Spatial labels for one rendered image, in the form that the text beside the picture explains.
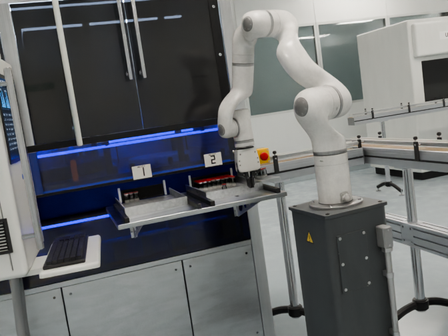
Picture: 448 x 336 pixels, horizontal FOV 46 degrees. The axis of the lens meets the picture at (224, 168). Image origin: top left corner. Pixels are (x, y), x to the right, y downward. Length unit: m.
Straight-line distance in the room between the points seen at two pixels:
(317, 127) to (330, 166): 0.14
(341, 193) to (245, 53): 0.68
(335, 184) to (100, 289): 1.19
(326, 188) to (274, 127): 5.75
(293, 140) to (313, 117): 5.93
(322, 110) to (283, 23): 0.41
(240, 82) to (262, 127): 5.38
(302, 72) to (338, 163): 0.35
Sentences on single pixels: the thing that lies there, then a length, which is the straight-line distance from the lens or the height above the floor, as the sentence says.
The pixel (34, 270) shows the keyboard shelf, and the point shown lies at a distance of 1.97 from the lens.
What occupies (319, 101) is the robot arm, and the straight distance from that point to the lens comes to 1.80.
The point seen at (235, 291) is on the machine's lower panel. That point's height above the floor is 0.37.
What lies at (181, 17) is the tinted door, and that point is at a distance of 2.50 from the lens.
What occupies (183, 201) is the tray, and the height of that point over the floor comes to 0.90.
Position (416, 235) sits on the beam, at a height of 0.50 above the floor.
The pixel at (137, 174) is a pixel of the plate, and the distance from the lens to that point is 2.41.
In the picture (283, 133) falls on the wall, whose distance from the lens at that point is 7.66.
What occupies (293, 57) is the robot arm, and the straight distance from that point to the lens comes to 1.93.
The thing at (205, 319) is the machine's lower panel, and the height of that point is 0.26.
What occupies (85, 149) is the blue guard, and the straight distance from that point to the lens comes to 2.38.
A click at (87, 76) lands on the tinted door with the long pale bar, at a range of 2.40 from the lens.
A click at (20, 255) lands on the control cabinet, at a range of 1.87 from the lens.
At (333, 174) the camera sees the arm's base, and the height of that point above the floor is 0.98.
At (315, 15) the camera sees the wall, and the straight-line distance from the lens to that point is 8.04.
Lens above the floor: 1.27
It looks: 7 degrees down
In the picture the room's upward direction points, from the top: 8 degrees counter-clockwise
